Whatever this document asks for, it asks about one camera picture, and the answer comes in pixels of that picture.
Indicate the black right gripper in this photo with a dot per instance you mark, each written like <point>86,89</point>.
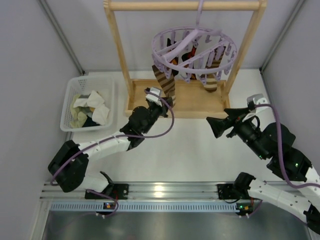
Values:
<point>235,123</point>

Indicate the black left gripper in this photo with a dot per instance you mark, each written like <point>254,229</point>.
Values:
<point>163,108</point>

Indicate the brown striped sock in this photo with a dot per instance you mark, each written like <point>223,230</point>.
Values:
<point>211,82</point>
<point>167,84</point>

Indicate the purple round clip hanger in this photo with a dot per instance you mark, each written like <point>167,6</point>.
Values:
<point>169,45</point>

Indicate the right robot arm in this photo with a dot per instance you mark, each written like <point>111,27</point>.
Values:
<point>274,143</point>

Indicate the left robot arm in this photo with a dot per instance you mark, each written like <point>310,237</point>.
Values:
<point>72,166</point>

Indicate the wooden hanger rack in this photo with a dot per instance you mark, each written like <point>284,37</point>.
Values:
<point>192,100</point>

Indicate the white plastic basket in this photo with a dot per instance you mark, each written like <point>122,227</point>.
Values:
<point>104,85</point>

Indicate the dark navy sock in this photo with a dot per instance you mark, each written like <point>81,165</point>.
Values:
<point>89,123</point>

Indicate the pale green sock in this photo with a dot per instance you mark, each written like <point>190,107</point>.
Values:
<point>78,113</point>

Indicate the grey sock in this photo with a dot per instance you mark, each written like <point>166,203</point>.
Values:
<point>84,96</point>

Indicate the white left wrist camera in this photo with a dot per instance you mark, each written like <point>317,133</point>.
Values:
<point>153,95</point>

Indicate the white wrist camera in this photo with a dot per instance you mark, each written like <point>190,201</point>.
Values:
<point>153,95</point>
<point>255,104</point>

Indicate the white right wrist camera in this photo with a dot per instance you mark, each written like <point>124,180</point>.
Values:
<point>255,104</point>

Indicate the aluminium mounting rail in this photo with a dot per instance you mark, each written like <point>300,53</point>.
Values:
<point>156,191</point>

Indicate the white slotted cable duct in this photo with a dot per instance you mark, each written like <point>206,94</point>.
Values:
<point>175,207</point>

